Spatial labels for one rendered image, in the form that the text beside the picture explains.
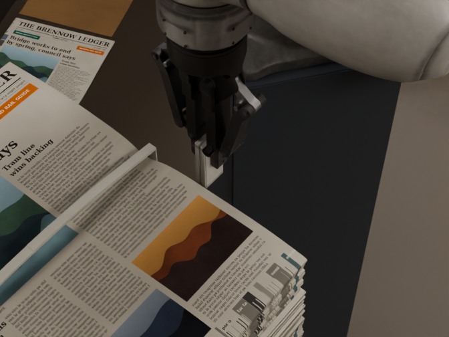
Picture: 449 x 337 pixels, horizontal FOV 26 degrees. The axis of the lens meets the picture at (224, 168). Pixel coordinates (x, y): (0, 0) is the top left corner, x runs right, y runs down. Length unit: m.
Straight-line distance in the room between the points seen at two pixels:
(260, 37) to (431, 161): 1.28
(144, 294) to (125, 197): 0.10
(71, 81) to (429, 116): 0.88
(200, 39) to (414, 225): 1.40
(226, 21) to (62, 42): 1.71
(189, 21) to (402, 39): 0.22
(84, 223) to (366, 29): 0.33
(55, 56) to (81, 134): 1.56
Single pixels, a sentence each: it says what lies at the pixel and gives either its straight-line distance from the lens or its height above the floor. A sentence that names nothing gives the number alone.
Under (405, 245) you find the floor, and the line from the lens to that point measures 2.16.
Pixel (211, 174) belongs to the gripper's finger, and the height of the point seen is 0.94.
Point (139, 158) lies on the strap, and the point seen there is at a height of 1.07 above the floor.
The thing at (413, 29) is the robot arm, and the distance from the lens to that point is 0.69.
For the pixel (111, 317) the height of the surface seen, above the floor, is 1.06.
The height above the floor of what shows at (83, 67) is 0.01.
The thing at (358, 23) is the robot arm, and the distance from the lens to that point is 0.69.
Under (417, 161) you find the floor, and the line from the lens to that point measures 2.30.
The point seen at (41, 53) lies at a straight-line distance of 2.52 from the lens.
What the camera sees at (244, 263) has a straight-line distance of 0.85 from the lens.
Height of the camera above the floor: 1.79
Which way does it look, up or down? 53 degrees down
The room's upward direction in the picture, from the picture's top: straight up
